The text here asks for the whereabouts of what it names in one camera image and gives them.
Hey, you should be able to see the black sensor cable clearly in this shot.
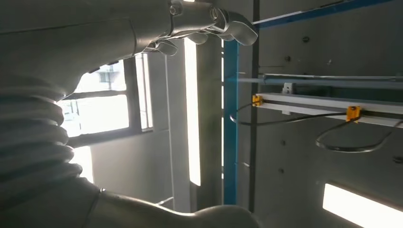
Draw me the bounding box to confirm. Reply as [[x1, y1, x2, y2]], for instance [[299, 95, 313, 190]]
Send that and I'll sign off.
[[229, 103, 347, 127], [315, 119, 403, 154]]

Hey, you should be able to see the blue upright frame post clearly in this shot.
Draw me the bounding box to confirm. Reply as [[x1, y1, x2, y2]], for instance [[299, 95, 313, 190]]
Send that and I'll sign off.
[[223, 40, 240, 205]]

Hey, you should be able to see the blue slanted frame beam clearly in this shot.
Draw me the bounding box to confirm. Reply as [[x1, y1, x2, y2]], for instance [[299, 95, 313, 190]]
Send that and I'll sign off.
[[251, 0, 394, 30]]

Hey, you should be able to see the black upright strip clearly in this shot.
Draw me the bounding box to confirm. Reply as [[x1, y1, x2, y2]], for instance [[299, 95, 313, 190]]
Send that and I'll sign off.
[[249, 0, 261, 213]]

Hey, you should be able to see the rectangular ceiling light panel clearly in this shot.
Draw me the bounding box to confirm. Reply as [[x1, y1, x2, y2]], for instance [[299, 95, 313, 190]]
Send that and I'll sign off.
[[322, 183, 403, 228]]

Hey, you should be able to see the ribbed grey left arm sleeve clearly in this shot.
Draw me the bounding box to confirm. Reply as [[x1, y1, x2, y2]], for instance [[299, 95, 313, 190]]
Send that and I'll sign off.
[[0, 74, 100, 207]]

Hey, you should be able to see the long ceiling light strip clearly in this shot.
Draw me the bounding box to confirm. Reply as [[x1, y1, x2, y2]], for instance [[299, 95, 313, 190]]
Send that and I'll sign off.
[[184, 38, 202, 187]]

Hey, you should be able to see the grey blue horizontal bar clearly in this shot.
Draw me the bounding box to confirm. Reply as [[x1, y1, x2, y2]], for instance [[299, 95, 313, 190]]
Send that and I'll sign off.
[[228, 73, 403, 91]]

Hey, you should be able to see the small dark framed window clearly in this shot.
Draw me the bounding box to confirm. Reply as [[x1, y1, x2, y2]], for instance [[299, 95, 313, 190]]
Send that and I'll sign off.
[[58, 53, 154, 149]]

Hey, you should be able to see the white aluminium sensor rail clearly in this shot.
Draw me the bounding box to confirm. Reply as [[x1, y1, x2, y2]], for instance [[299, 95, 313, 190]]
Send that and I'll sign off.
[[255, 93, 403, 128]]

